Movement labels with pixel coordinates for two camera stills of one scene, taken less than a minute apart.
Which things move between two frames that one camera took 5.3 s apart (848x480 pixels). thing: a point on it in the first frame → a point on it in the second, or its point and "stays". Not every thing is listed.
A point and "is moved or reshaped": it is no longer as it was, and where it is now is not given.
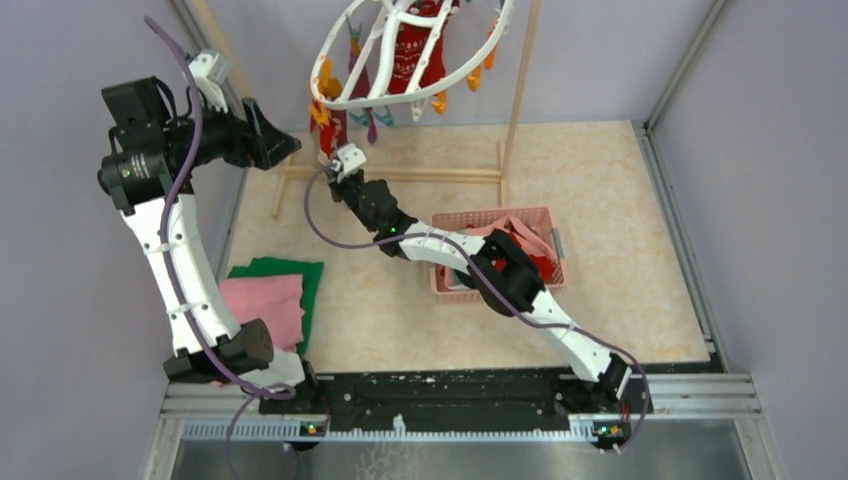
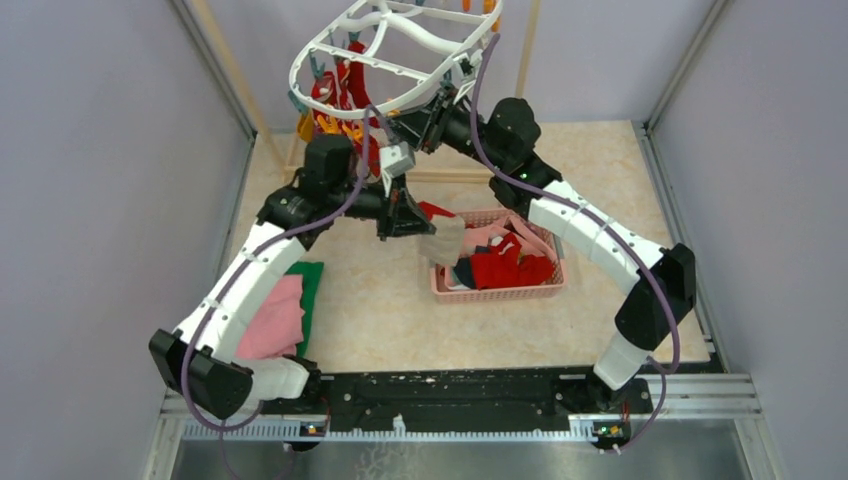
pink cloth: (275, 300) stays
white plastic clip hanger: (418, 97) is moved or reshaped
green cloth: (312, 273) stays
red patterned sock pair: (410, 44) → (354, 91)
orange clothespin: (320, 113) → (306, 125)
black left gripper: (258, 139) → (401, 215)
